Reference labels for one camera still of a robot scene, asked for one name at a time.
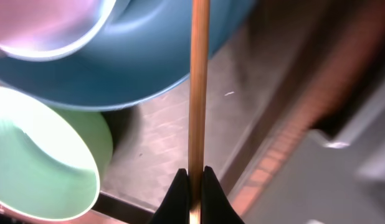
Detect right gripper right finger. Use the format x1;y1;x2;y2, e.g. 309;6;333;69
201;166;244;224

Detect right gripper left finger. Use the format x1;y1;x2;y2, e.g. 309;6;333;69
148;169;190;224

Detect mint green bowl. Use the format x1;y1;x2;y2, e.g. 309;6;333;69
0;86;113;222

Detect wooden chopstick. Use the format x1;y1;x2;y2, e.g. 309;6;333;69
188;0;210;224

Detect pink cup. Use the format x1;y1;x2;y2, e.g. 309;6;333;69
0;0;98;55

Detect grey dishwasher rack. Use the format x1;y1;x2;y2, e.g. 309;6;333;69
244;81;385;224

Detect dark blue plate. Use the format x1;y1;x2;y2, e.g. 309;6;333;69
0;0;255;112

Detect light blue bowl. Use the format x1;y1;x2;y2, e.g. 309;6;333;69
0;0;130;62

